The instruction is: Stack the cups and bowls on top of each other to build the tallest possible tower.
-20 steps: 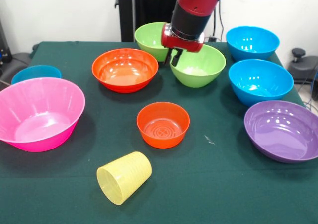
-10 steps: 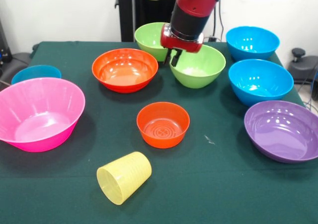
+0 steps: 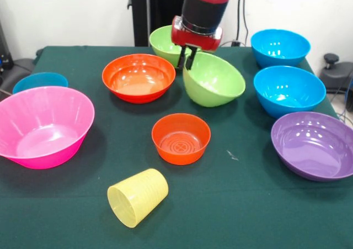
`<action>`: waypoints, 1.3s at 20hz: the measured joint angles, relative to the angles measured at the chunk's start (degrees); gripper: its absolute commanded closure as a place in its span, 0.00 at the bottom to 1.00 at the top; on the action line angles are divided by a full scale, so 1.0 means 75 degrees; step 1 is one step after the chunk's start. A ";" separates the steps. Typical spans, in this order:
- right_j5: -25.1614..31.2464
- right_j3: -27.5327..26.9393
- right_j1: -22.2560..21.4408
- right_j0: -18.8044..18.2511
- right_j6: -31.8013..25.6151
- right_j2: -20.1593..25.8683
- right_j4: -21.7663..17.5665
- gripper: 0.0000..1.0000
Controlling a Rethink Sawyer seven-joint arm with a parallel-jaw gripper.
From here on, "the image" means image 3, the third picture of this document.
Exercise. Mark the black equipment box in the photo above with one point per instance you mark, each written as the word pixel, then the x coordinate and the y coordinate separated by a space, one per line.
pixel 4 58

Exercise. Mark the yellow plastic cup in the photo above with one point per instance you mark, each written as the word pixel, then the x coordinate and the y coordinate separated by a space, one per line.
pixel 140 196

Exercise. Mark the large pink bowl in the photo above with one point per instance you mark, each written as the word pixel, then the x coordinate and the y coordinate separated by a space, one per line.
pixel 41 127

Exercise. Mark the small orange bowl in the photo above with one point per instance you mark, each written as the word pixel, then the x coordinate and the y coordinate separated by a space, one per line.
pixel 180 155

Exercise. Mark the dark green tablecloth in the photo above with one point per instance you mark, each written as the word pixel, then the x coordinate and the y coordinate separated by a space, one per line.
pixel 176 218

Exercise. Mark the large orange-red bowl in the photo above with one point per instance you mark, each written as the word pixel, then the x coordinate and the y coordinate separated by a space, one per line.
pixel 138 79

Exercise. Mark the green bowl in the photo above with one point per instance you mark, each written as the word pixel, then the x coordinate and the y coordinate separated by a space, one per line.
pixel 162 43
pixel 215 83

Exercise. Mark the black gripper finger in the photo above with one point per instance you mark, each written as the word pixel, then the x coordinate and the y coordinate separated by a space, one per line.
pixel 181 57
pixel 191 58

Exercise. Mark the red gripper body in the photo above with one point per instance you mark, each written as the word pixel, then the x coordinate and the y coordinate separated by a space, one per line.
pixel 195 40

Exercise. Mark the small blue bowl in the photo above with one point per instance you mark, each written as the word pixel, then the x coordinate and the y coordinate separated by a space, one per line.
pixel 38 80

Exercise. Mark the purple bowl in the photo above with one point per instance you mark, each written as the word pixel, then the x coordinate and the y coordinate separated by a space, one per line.
pixel 311 147

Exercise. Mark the large blue bowl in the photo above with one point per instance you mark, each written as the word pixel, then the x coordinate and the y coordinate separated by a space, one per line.
pixel 286 89
pixel 278 47

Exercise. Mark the black stand with knob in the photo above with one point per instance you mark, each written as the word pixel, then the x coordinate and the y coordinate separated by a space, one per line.
pixel 339 72

